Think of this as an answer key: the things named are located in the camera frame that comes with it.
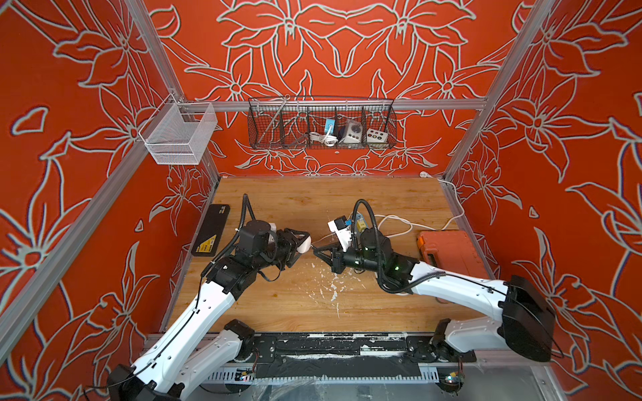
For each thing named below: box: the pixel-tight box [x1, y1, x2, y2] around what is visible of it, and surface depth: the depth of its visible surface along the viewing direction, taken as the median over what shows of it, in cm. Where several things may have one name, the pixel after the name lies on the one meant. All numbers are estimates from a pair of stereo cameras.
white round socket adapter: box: [342, 119, 363, 144], surface depth 93 cm
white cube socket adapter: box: [366, 127, 389, 148], surface depth 96 cm
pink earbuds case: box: [296, 235, 312, 254], surface depth 71 cm
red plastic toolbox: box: [417, 230, 490, 280], surface depth 92 cm
